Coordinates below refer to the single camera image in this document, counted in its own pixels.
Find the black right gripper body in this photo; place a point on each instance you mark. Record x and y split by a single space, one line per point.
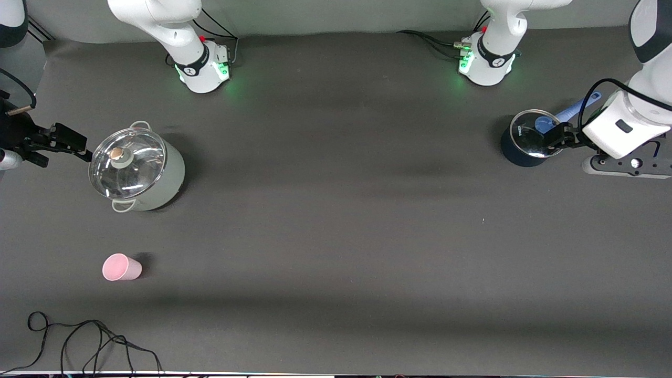
14 132

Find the pink plastic cup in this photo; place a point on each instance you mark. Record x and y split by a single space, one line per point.
121 268

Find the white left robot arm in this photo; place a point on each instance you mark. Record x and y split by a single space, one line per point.
604 131

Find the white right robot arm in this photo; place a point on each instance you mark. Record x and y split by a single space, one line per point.
178 31

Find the glass lid with blue knob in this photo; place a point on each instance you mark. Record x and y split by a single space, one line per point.
527 139

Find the dark blue saucepan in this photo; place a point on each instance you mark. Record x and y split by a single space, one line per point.
517 155

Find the glass lid with wooden knob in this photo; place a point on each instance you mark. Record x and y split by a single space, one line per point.
131 173

